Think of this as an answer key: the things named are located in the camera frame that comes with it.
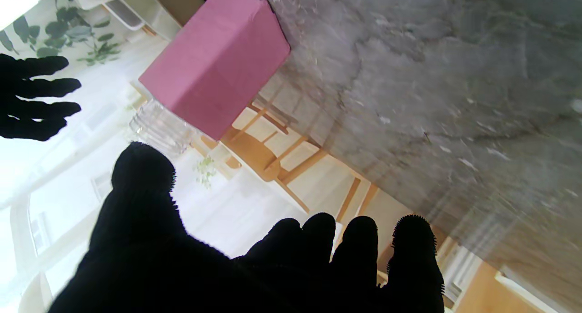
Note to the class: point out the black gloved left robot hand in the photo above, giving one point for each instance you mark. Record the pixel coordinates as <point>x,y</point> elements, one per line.
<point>227,276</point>

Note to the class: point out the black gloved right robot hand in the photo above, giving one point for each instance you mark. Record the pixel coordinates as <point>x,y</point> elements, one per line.
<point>32,97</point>

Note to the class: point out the cream baking tray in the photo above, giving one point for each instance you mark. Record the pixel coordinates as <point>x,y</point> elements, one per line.
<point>136,6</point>

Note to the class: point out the pink square jar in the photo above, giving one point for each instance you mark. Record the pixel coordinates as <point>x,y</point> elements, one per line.
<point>213,67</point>

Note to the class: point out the small plant on dining table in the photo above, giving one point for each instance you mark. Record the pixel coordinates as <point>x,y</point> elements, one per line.
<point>205,171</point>

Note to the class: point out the wooden chair with slatted back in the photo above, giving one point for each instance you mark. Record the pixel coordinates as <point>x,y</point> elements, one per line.
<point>259,153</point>

